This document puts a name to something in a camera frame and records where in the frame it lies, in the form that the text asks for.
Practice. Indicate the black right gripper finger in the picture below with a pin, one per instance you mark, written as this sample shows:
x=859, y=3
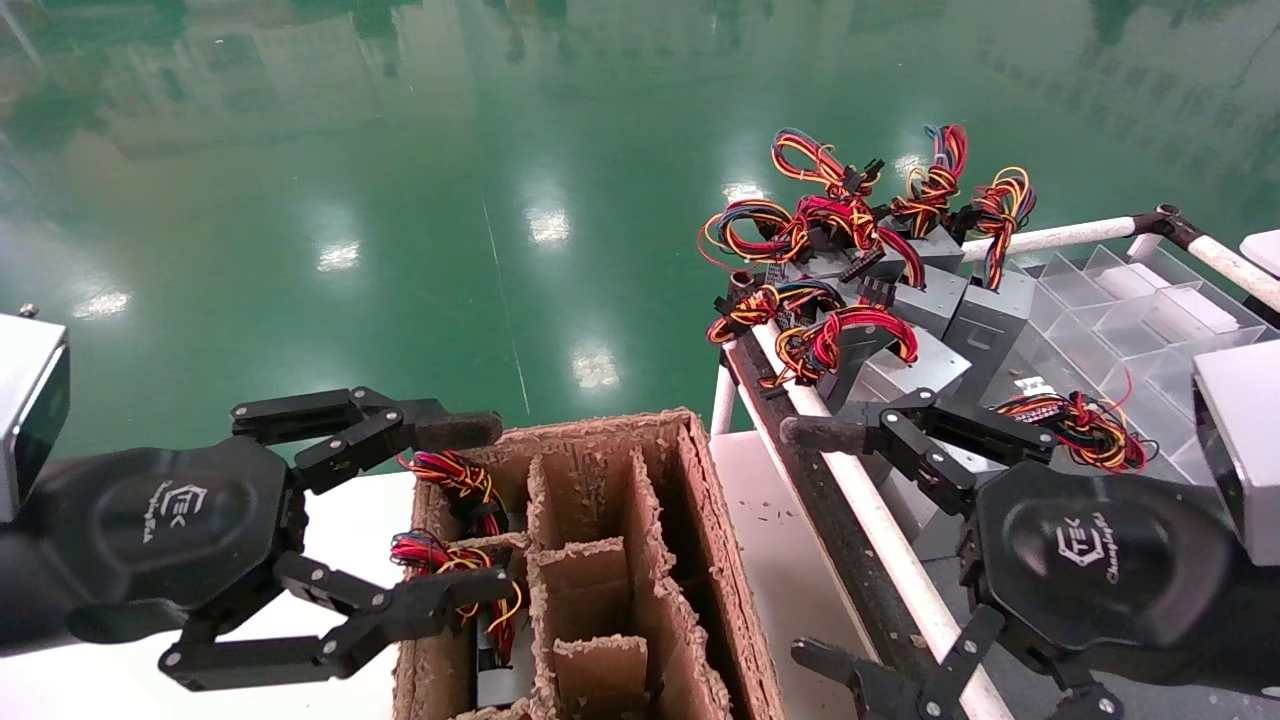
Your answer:
x=960, y=430
x=880, y=695

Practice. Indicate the short white rack leg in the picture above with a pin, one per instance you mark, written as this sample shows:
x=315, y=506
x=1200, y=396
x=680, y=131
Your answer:
x=722, y=400

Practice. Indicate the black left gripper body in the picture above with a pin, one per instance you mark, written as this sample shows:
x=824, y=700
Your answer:
x=170, y=520

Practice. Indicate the black pipe corner connector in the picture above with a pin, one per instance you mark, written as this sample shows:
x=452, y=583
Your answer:
x=1170, y=225

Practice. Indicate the clear plastic divider tray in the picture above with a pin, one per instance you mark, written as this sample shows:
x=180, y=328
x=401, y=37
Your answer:
x=1100, y=340

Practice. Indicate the long white rack pipe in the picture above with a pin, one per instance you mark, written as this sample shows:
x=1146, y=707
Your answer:
x=880, y=520

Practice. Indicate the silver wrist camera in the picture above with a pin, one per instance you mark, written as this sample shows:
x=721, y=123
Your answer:
x=25, y=420
x=1245, y=450

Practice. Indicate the small white box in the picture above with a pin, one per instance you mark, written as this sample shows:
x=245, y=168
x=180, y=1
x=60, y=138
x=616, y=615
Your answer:
x=1195, y=310
x=1130, y=282
x=1265, y=252

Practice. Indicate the brown cardboard divider box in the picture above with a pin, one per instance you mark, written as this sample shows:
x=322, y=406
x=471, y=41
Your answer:
x=600, y=580

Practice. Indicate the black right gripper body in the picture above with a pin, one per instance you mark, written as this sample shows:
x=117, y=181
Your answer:
x=1100, y=560

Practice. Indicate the white rail frame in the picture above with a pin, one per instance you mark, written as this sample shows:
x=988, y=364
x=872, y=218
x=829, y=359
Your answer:
x=850, y=560

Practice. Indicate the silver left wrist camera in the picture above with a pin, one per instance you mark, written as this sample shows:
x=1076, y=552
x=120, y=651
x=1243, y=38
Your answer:
x=25, y=420

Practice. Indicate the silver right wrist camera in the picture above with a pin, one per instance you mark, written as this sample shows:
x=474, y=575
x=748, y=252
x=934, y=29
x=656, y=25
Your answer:
x=1245, y=450

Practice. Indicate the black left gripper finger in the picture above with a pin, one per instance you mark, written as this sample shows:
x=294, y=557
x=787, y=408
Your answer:
x=430, y=605
x=400, y=425

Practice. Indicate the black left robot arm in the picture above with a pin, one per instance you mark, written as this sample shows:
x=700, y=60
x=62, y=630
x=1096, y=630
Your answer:
x=15, y=600

